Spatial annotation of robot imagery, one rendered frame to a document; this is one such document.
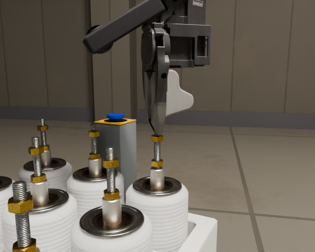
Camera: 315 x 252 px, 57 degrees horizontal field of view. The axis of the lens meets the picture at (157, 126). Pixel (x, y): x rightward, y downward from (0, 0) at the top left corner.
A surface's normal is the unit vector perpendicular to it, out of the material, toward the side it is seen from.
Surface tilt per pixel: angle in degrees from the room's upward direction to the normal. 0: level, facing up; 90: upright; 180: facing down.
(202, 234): 0
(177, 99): 89
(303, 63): 90
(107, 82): 90
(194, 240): 0
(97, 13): 90
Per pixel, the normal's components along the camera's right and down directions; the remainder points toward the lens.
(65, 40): -0.20, 0.18
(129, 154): 0.90, 0.08
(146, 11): 0.26, 0.22
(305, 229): 0.00, -0.98
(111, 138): -0.44, 0.16
